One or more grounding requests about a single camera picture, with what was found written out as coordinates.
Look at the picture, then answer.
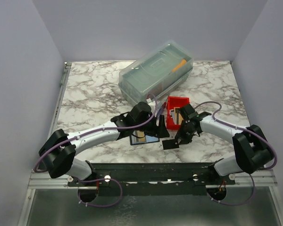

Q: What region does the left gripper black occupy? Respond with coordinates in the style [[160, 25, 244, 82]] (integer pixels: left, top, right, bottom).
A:
[[134, 113, 169, 138]]

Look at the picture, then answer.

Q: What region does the black card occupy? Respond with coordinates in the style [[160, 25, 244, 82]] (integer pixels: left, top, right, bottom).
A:
[[162, 139, 179, 150]]

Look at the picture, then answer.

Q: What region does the stack of credit cards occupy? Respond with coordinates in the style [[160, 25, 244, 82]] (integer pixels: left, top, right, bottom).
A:
[[169, 107, 183, 125]]

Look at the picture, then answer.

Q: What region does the gold magnetic stripe card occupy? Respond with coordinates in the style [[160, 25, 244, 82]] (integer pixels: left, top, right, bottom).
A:
[[133, 131, 146, 143]]

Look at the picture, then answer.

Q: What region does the black card holder wallet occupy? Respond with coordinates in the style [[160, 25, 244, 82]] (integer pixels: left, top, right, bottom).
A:
[[130, 131, 159, 145]]

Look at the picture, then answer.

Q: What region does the red plastic bin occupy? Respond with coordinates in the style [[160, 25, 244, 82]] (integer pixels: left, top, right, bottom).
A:
[[166, 96, 190, 130]]

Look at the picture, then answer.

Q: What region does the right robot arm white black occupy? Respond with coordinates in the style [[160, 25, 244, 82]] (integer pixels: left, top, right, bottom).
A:
[[175, 104, 277, 185]]

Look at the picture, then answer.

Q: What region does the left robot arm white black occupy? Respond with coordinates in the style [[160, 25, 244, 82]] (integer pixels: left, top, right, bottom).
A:
[[38, 102, 169, 186]]

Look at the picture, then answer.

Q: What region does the blue red screwdriver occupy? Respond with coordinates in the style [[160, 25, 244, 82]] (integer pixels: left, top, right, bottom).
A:
[[156, 102, 166, 120]]

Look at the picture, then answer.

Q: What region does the clear plastic storage box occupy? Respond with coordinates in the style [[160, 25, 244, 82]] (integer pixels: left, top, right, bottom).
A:
[[118, 41, 193, 105]]

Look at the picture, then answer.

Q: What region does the orange tool inside box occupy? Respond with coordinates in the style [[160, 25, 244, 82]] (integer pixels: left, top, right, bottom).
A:
[[171, 59, 187, 73]]

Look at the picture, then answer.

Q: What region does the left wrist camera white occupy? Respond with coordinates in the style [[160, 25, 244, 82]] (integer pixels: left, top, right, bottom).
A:
[[146, 98, 156, 110]]

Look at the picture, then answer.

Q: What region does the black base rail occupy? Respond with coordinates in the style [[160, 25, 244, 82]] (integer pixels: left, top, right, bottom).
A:
[[84, 162, 236, 196]]

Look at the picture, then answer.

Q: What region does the aluminium frame rail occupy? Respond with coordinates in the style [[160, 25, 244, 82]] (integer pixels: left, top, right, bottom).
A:
[[226, 169, 278, 187]]

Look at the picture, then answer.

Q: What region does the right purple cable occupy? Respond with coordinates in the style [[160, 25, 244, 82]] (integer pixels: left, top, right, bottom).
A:
[[194, 101, 279, 170]]

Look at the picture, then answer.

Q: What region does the purple cable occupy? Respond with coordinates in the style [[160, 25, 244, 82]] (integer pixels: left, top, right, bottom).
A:
[[194, 101, 279, 170], [33, 94, 158, 174]]

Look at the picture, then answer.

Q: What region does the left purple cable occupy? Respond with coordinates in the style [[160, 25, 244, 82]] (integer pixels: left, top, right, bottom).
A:
[[33, 94, 158, 174]]

